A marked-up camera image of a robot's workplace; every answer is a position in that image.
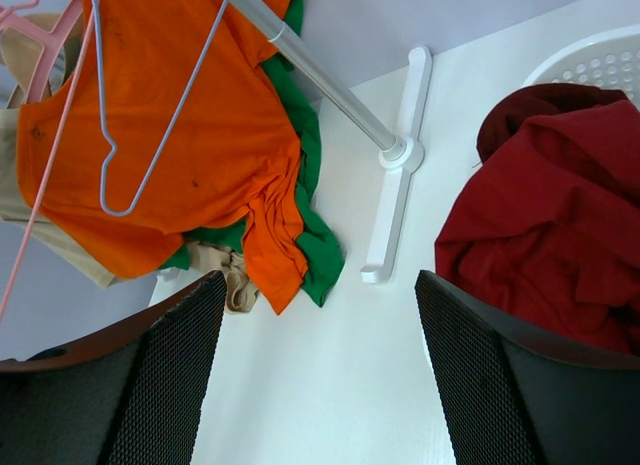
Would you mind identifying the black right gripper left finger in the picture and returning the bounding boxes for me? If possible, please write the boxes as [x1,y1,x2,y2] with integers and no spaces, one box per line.
[1,272,227,464]

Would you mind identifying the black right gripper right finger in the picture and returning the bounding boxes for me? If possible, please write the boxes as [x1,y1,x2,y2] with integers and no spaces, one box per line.
[415,271,639,464]

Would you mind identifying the dark red t shirt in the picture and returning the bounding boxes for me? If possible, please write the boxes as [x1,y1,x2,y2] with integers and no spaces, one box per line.
[435,100,639,354]

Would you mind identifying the pink plastic hanger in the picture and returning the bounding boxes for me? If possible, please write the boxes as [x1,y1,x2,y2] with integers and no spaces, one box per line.
[1,0,83,109]
[1,0,94,316]

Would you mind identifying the green t shirt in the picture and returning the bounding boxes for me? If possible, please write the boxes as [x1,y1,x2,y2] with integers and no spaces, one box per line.
[161,0,345,307]

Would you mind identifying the orange t shirt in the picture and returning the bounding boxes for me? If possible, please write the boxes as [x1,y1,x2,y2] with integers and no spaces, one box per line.
[16,0,308,312]

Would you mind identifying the beige t shirt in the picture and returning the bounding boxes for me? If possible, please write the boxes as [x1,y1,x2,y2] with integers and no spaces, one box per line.
[1,28,258,313]

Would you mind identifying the white metal clothes rack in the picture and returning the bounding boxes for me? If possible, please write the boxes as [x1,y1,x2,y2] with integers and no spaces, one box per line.
[228,0,433,284]

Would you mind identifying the white plastic laundry basket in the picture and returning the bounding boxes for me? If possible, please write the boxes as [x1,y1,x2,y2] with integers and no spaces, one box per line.
[523,24,640,108]

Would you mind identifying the blue wire hanger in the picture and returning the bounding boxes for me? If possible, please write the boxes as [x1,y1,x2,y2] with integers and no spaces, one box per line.
[81,0,229,218]

